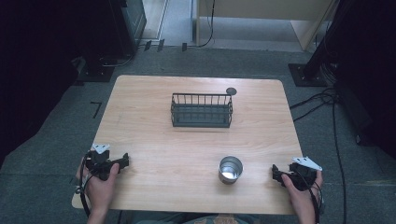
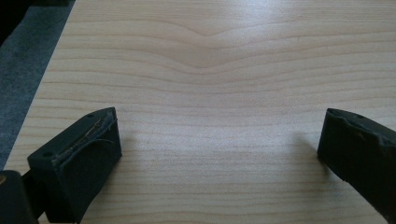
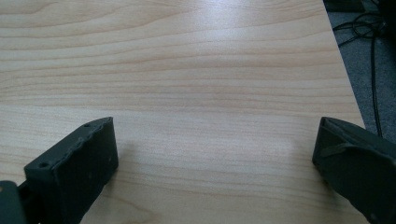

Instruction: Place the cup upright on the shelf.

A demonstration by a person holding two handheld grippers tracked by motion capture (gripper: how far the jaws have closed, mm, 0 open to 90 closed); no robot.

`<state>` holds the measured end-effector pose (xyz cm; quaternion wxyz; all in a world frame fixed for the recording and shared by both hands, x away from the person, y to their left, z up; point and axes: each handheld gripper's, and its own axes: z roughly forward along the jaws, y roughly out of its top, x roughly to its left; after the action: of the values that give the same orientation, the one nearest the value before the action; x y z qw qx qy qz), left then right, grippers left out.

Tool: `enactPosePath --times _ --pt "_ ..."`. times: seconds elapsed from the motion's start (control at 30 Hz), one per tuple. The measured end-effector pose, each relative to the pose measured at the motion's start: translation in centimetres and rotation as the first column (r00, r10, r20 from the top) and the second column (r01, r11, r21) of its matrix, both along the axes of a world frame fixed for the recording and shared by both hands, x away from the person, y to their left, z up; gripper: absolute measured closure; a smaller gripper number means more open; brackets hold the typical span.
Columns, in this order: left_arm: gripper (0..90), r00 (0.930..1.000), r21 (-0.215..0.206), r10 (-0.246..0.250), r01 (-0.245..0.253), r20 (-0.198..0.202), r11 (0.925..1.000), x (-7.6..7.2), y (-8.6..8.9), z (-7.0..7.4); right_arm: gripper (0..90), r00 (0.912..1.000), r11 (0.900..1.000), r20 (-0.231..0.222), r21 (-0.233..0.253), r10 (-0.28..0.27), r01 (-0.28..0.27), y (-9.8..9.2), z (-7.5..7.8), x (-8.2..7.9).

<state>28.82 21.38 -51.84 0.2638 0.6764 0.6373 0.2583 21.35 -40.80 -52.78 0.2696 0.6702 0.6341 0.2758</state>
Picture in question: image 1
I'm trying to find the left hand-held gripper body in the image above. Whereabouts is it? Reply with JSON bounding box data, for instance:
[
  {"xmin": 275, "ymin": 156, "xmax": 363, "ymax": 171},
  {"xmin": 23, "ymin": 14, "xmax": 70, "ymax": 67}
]
[{"xmin": 84, "ymin": 143, "xmax": 124, "ymax": 182}]

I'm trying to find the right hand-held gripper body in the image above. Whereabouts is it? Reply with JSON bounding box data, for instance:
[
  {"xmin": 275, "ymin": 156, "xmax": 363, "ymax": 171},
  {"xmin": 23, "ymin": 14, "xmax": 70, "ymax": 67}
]
[{"xmin": 281, "ymin": 156, "xmax": 323, "ymax": 192}]

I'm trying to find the silver metal cup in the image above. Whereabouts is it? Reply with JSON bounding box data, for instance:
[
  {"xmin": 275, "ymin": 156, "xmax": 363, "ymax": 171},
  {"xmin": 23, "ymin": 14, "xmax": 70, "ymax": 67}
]
[{"xmin": 218, "ymin": 155, "xmax": 244, "ymax": 186}]

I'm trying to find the black wire basket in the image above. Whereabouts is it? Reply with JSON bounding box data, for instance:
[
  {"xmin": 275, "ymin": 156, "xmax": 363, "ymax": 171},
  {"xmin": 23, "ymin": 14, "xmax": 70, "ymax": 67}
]
[{"xmin": 170, "ymin": 92, "xmax": 234, "ymax": 129}]

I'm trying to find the person's right hand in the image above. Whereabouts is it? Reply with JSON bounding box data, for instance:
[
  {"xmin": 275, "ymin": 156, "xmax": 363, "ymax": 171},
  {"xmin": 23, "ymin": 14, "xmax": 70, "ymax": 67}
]
[{"xmin": 280, "ymin": 170, "xmax": 324, "ymax": 222}]

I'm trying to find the person's left hand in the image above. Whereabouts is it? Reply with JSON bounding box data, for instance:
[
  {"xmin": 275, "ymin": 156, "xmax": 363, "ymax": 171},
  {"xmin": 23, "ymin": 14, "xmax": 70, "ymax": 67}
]
[{"xmin": 76, "ymin": 157, "xmax": 121, "ymax": 217}]

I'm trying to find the black metal stand base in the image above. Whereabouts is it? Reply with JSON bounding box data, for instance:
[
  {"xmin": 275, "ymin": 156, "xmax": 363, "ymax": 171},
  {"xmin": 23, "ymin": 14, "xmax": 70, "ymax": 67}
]
[{"xmin": 288, "ymin": 63, "xmax": 330, "ymax": 88}]

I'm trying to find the dark cabinet with stand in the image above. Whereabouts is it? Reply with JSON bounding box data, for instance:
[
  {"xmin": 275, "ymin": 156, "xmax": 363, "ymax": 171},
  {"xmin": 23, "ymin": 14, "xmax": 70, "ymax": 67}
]
[{"xmin": 74, "ymin": 0, "xmax": 148, "ymax": 83}]

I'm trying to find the light wooden cabinet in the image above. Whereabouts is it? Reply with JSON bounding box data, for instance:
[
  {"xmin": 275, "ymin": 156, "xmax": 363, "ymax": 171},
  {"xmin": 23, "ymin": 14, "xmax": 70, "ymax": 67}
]
[{"xmin": 195, "ymin": 0, "xmax": 340, "ymax": 52}]

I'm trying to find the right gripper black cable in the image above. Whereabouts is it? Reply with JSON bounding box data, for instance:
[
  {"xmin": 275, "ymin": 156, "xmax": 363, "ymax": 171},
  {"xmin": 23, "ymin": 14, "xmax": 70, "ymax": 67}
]
[{"xmin": 298, "ymin": 171, "xmax": 325, "ymax": 224}]

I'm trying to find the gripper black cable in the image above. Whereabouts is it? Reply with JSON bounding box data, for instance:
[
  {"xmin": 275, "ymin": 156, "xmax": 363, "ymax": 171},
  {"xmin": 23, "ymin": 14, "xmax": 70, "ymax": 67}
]
[
  {"xmin": 78, "ymin": 155, "xmax": 93, "ymax": 218},
  {"xmin": 298, "ymin": 171, "xmax": 325, "ymax": 224}
]

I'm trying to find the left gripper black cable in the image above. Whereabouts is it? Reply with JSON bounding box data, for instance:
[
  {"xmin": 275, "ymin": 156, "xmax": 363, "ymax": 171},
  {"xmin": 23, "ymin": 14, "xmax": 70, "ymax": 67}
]
[{"xmin": 78, "ymin": 155, "xmax": 93, "ymax": 218}]

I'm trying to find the black floor cable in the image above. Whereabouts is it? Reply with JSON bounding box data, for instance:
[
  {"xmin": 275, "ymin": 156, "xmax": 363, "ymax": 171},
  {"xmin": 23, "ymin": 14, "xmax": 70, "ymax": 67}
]
[{"xmin": 289, "ymin": 87, "xmax": 349, "ymax": 224}]

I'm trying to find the black hanging cable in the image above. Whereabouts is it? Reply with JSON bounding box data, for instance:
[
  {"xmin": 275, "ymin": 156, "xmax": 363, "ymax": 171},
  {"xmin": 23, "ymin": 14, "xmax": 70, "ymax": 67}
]
[{"xmin": 196, "ymin": 0, "xmax": 217, "ymax": 49}]

